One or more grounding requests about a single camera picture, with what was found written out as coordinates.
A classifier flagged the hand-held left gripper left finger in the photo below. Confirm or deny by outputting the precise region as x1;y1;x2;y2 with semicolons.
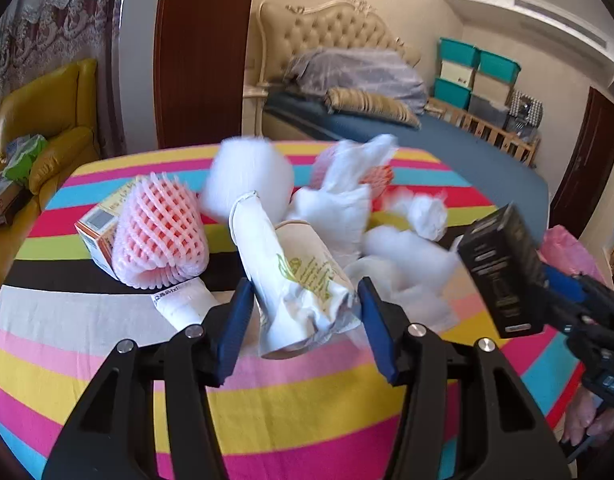
41;277;258;480

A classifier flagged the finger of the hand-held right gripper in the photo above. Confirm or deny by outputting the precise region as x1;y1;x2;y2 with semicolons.
548;296;596;335
541;262;612;308

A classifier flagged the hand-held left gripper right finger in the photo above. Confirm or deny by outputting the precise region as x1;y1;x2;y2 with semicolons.
357;277;574;480

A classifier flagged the bin with pink bag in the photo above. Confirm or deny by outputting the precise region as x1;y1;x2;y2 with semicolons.
541;224;610;461

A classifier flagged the black cardboard box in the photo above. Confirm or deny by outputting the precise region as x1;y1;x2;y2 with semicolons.
456;203;548;339

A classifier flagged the white paper cup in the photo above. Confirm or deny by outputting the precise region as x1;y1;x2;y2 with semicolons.
228;191;363;361

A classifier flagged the white tissue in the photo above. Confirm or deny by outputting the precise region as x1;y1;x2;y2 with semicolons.
406;194;449;241

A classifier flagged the orange foam fruit net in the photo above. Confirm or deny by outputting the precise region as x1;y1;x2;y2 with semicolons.
311;147;397;203

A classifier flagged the striped colourful tablecloth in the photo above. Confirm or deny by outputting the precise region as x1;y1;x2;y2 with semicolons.
0;140;588;480

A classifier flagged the pink foam fruit net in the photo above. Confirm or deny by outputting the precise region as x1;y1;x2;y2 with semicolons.
111;172;210;291

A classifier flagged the dark wooden door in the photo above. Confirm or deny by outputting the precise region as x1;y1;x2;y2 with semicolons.
551;86;614;242

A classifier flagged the white plastic bag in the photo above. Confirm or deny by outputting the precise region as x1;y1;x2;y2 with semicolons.
286;134;403;253

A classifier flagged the blue mattress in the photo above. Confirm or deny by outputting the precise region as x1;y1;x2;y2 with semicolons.
263;91;552;223

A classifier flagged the orange and white carton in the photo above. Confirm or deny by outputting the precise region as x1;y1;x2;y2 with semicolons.
74;180;140;277

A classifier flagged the houndstooth fabric bag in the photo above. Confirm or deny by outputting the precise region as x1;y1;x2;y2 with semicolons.
508;88;544;127

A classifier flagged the grey clear storage box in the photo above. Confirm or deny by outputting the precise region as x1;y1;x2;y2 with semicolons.
468;94;508;127

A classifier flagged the beige storage box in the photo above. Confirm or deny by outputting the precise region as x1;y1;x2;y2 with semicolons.
473;72;514;102
439;59;476;87

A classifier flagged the cream nightstand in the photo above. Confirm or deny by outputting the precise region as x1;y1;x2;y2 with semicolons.
243;84;267;137

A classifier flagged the teal storage box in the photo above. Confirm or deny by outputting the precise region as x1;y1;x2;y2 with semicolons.
433;78;472;110
439;37;481;69
478;49;522;84

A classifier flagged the striped beige pillow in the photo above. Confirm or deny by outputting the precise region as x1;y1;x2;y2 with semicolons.
324;86;422;129

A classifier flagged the light blue duvet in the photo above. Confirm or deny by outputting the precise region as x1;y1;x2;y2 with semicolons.
283;48;429;117

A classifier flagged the ceiling air vent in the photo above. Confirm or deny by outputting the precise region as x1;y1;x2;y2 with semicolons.
513;0;614;46

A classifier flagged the flat cardboard box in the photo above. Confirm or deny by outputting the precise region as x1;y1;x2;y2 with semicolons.
0;169;30;223

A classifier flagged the green and white packet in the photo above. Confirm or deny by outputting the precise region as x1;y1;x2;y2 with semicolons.
1;134;49;185

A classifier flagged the yellow leather armchair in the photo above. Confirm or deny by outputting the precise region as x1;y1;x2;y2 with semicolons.
0;57;103;306

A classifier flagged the lace patterned curtain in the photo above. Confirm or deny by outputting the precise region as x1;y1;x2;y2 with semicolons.
0;0;128;158

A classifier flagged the cream tufted bed frame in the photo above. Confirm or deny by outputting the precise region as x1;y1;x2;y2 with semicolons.
256;0;422;136

